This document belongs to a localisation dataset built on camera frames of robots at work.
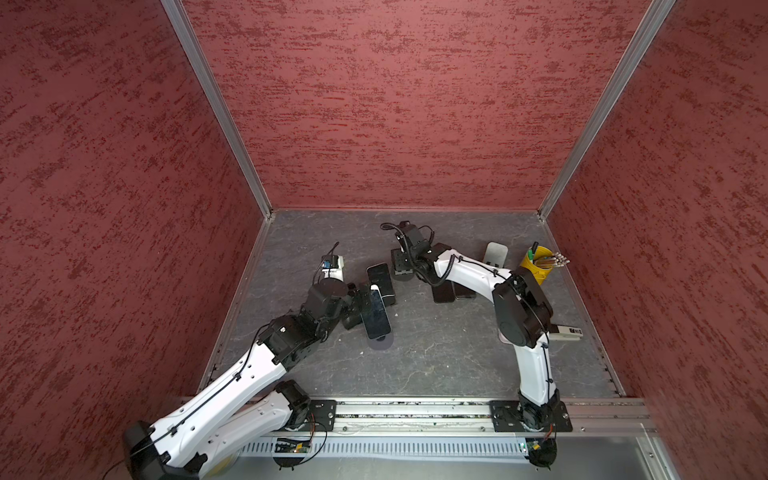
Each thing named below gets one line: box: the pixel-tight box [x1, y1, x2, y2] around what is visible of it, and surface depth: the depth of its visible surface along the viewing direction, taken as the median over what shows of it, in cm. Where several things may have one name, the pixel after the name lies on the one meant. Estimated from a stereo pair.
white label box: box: [549, 325, 584, 341], surface depth 88 cm
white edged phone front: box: [360, 284, 392, 340], surface depth 83 cm
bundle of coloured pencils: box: [534, 252, 571, 268], surface depth 87 cm
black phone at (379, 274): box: [366, 262, 396, 306], surface depth 90 cm
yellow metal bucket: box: [520, 245, 554, 285], surface depth 96 cm
